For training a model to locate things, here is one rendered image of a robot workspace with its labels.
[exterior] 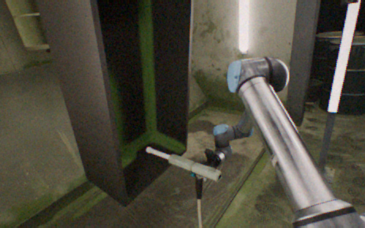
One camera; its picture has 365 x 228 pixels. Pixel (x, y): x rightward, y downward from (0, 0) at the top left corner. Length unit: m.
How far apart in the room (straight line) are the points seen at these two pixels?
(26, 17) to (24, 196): 1.31
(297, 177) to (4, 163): 1.93
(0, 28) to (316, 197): 2.31
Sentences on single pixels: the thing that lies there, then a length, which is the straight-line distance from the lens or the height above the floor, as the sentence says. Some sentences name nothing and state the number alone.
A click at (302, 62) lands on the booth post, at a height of 0.77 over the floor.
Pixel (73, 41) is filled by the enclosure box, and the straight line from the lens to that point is 0.96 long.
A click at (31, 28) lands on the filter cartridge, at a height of 1.41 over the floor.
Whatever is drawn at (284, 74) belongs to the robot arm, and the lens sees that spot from 0.93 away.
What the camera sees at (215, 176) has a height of 0.66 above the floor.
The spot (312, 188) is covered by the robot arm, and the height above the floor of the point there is 0.95.
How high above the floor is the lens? 1.37
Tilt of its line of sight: 25 degrees down
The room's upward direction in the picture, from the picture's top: 7 degrees counter-clockwise
